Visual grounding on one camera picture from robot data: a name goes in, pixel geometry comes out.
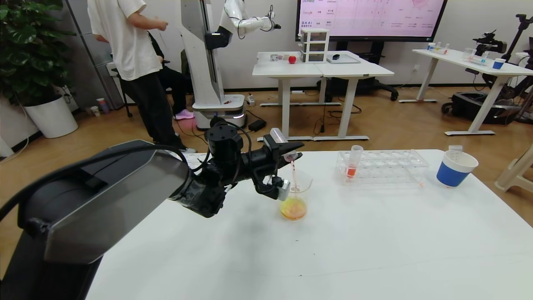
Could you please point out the blue white paper cup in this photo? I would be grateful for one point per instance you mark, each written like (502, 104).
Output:
(453, 174)

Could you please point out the white humanoid robot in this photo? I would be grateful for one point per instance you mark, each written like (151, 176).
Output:
(206, 83)

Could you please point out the person in white t-shirt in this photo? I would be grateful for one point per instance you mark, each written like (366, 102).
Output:
(129, 46)

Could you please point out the large wall display screen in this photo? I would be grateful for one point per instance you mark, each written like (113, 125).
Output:
(366, 21)

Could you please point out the white mini drawer unit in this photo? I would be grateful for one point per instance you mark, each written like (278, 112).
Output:
(314, 47)

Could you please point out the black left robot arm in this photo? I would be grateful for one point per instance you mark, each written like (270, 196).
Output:
(116, 196)

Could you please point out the test tube with yellow liquid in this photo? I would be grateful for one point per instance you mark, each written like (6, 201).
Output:
(455, 147)

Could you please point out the small blue paper cup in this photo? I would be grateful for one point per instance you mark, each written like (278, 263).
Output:
(498, 64)

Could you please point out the clear glass beaker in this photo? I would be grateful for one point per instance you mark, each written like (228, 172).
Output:
(294, 210)

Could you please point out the green plant in white pot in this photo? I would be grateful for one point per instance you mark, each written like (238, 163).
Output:
(51, 118)

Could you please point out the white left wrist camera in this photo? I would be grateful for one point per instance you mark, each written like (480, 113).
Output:
(281, 189)

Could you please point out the black tripod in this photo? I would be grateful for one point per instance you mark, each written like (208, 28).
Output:
(520, 22)

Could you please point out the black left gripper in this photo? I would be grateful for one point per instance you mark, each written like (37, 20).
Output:
(274, 150)

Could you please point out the black screen stand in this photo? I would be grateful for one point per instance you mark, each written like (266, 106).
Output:
(374, 86)

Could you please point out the long white desk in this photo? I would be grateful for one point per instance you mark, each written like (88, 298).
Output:
(458, 58)

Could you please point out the small white drink cup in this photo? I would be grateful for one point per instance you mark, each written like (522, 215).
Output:
(95, 111)

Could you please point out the black wheeled robot base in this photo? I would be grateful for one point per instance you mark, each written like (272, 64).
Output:
(470, 107)

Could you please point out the seated person in black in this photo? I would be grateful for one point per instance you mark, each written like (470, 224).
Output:
(175, 87)

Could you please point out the black camera rig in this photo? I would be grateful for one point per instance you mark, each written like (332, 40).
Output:
(489, 43)

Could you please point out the black power adapter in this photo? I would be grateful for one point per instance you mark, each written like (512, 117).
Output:
(257, 125)

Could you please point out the white standing desk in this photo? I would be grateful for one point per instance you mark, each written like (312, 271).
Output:
(354, 71)
(283, 70)

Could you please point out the clear acrylic test tube rack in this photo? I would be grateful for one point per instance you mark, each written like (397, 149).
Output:
(198, 160)
(383, 168)

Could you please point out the grey tablet pad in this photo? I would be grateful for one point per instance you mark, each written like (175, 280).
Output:
(345, 61)

